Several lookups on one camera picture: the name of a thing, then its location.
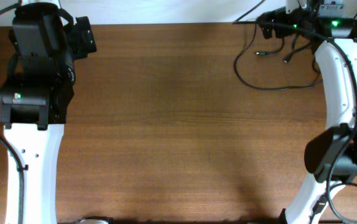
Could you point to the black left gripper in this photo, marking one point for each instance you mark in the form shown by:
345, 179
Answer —
82, 38

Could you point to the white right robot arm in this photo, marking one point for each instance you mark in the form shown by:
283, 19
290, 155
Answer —
331, 157

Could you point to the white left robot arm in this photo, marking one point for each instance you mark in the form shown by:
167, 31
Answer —
34, 101

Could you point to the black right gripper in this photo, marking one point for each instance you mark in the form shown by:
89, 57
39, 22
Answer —
282, 18

